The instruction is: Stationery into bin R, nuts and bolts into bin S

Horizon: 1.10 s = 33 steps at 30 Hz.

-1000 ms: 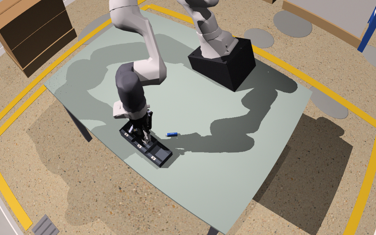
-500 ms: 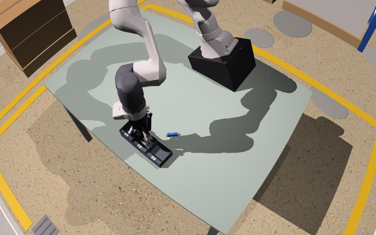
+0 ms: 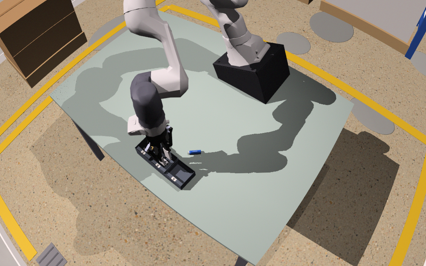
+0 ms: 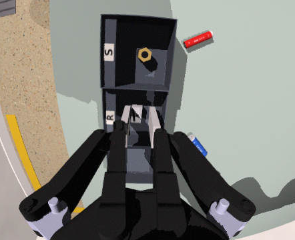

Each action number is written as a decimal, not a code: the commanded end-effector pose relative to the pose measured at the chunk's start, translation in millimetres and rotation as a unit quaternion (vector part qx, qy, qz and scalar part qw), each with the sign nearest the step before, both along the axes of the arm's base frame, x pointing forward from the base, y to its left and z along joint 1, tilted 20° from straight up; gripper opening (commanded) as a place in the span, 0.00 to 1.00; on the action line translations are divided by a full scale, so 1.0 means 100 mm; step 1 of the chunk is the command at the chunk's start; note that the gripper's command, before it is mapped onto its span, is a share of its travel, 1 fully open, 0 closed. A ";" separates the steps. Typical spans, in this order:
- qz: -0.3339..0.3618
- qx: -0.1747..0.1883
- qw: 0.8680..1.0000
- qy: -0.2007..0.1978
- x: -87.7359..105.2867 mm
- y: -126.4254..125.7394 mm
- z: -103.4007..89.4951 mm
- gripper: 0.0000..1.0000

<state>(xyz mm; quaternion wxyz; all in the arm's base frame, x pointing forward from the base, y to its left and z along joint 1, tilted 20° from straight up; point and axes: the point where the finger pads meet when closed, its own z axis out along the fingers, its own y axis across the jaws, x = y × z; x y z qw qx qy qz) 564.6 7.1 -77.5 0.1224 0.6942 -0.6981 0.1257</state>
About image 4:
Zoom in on gold hex nut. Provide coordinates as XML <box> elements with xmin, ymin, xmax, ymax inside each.
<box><xmin>138</xmin><ymin>48</ymin><xmax>152</xmax><ymax>62</ymax></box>

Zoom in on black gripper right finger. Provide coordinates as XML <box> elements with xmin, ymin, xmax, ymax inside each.
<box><xmin>148</xmin><ymin>107</ymin><xmax>256</xmax><ymax>240</ymax></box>

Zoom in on grey rack of three bins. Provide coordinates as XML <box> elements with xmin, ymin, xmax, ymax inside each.
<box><xmin>100</xmin><ymin>14</ymin><xmax>178</xmax><ymax>184</ymax></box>

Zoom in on blue battery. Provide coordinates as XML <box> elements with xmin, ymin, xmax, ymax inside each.
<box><xmin>189</xmin><ymin>135</ymin><xmax>207</xmax><ymax>156</ymax></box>

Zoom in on red aaa battery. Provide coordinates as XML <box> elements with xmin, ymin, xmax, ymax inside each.
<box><xmin>184</xmin><ymin>31</ymin><xmax>214</xmax><ymax>48</ymax></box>

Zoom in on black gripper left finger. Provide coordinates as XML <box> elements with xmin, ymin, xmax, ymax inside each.
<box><xmin>19</xmin><ymin>105</ymin><xmax>131</xmax><ymax>240</ymax></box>

